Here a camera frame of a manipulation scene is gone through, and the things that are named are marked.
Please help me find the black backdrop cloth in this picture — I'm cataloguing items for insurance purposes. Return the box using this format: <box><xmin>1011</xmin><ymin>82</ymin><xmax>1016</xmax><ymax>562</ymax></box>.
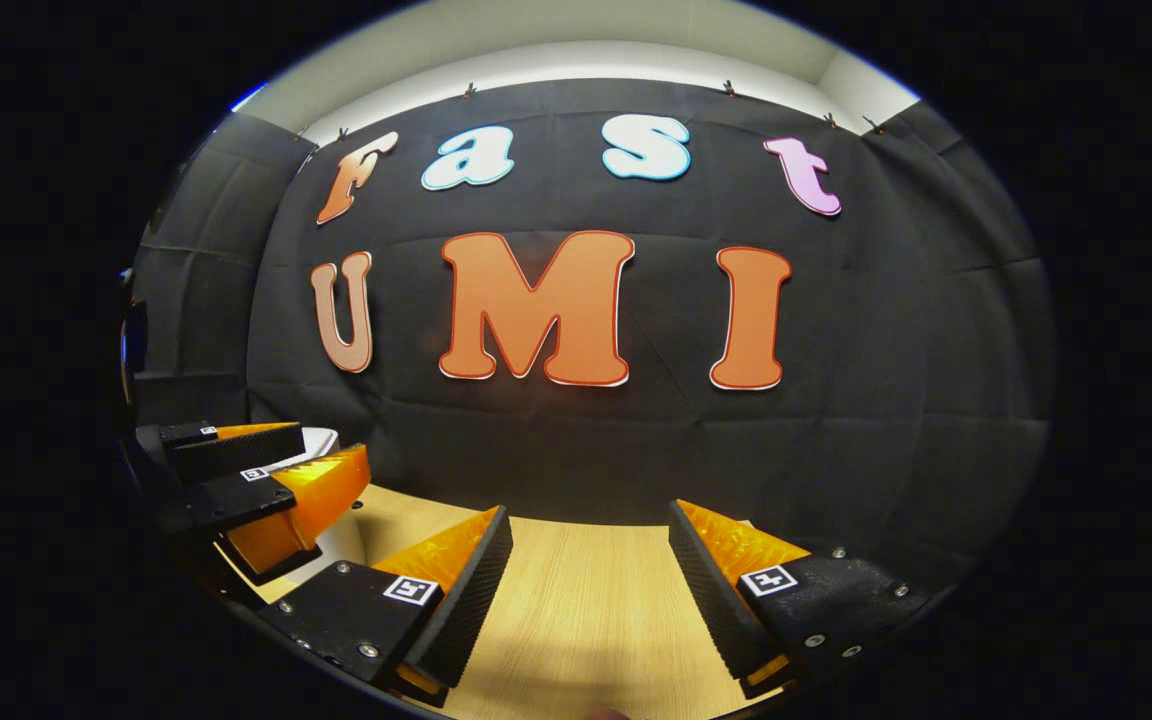
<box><xmin>119</xmin><ymin>78</ymin><xmax>1055</xmax><ymax>591</ymax></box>

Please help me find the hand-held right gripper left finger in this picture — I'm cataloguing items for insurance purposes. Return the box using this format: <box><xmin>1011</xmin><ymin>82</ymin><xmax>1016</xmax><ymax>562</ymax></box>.
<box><xmin>258</xmin><ymin>504</ymin><xmax>515</xmax><ymax>709</ymax></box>

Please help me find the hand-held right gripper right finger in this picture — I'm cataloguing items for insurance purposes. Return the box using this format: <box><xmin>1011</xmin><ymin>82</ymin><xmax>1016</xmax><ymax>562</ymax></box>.
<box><xmin>669</xmin><ymin>498</ymin><xmax>937</xmax><ymax>701</ymax></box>

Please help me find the white desktop garbage bin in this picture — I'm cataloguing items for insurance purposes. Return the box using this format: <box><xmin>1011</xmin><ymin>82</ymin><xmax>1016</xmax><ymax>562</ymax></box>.
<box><xmin>271</xmin><ymin>427</ymin><xmax>369</xmax><ymax>591</ymax></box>

